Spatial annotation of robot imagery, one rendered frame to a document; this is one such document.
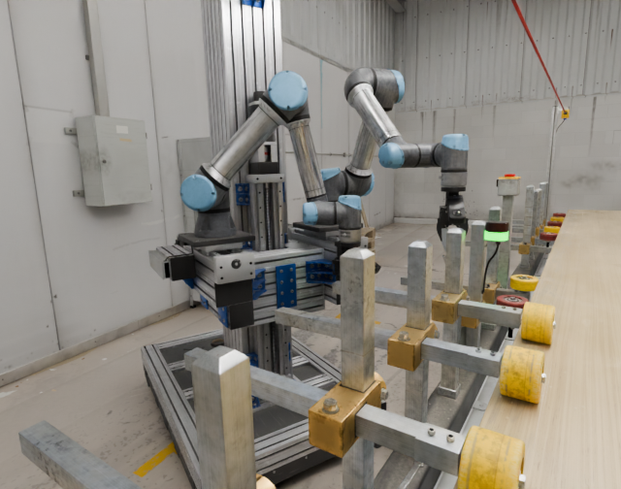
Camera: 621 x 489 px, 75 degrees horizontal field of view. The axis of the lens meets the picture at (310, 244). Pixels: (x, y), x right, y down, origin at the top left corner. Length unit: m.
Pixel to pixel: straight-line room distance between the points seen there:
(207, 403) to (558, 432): 0.51
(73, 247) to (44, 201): 0.37
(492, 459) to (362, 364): 0.18
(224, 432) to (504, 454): 0.29
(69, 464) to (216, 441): 0.23
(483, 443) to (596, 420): 0.28
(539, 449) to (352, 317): 0.30
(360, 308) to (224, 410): 0.25
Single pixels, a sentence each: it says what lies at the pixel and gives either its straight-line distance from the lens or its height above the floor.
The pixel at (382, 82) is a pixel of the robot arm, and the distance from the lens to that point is 1.57.
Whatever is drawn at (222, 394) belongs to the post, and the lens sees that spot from 0.35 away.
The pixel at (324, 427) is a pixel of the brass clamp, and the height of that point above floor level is 0.96.
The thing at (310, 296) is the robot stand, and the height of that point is 0.75.
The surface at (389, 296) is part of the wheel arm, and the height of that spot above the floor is 0.95.
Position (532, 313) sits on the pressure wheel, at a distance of 0.95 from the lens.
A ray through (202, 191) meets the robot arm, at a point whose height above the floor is 1.21.
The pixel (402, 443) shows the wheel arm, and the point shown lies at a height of 0.94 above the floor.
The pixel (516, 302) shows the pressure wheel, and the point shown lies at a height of 0.91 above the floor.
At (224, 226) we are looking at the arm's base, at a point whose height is 1.08.
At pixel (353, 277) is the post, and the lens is 0.53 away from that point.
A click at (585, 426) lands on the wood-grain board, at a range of 0.74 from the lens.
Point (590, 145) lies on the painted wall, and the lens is 9.04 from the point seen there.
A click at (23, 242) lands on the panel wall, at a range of 3.11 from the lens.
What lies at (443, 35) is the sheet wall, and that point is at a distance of 9.53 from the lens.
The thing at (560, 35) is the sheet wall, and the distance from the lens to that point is 9.28.
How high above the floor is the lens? 1.27
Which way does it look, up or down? 11 degrees down
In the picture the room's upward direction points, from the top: 1 degrees counter-clockwise
